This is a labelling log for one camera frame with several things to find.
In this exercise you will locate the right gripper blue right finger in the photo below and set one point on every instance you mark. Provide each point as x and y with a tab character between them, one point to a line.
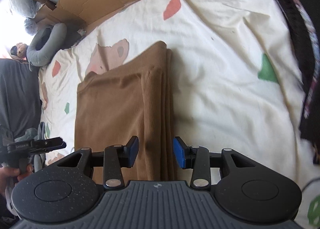
196	158

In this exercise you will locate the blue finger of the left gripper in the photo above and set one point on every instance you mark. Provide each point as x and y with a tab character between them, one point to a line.
48	145

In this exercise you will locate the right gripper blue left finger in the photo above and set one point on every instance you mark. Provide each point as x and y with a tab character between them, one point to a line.
117	157

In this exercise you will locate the brown printed t-shirt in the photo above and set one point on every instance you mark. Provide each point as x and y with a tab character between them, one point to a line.
134	99

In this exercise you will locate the person left hand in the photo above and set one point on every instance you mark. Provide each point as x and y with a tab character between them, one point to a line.
7	173

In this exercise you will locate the grey denim garment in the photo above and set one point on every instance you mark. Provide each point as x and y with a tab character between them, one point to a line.
35	135

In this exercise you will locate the dark grey pillow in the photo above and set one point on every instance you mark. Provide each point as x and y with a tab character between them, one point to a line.
20	97

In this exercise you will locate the cream bear print bedsheet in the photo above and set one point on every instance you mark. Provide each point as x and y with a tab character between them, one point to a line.
235	82

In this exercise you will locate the grey neck pillow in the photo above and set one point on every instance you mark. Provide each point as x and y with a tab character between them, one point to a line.
45	45

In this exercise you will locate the small teddy bear toy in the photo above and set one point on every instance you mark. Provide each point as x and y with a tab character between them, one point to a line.
19	51

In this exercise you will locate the white pillow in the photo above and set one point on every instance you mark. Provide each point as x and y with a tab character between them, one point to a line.
27	10

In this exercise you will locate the black folded garment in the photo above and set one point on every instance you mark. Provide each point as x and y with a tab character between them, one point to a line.
302	18

